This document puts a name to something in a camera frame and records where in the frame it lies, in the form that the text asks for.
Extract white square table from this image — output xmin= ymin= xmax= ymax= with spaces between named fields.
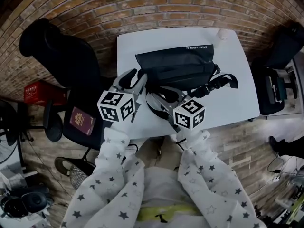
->
xmin=116 ymin=27 xmax=261 ymax=140

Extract black round stool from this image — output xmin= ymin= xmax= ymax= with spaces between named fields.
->
xmin=43 ymin=100 xmax=64 ymax=142

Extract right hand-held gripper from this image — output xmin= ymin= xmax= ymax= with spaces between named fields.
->
xmin=146 ymin=86 xmax=206 ymax=133

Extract black cable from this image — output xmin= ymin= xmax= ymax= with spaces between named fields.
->
xmin=175 ymin=138 xmax=189 ymax=152

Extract person's right forearm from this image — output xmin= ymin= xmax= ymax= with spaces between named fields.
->
xmin=177 ymin=129 xmax=238 ymax=199

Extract person's torso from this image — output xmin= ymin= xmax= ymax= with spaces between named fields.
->
xmin=140 ymin=167 xmax=202 ymax=228

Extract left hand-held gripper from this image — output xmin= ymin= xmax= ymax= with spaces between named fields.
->
xmin=96 ymin=68 xmax=148 ymax=124

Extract person's left forearm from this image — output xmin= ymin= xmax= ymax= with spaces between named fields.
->
xmin=94 ymin=126 xmax=145 ymax=199

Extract black leather bag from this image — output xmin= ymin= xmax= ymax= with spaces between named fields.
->
xmin=134 ymin=44 xmax=239 ymax=121

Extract black office chair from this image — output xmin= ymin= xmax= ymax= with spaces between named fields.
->
xmin=19 ymin=18 xmax=107 ymax=151
xmin=251 ymin=22 xmax=304 ymax=115

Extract maroon book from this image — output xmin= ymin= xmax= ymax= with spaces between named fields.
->
xmin=69 ymin=106 xmax=97 ymax=135

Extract person's legs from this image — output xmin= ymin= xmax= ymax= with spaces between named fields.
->
xmin=136 ymin=136 xmax=183 ymax=171

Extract small white cup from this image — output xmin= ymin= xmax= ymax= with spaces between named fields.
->
xmin=215 ymin=28 xmax=228 ymax=41

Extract red plastic crate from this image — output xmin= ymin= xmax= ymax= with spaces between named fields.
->
xmin=23 ymin=81 xmax=68 ymax=106

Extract dark teal pouch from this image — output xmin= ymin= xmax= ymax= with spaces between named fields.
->
xmin=276 ymin=77 xmax=285 ymax=102

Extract black round device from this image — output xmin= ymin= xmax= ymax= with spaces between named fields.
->
xmin=2 ymin=186 xmax=50 ymax=219

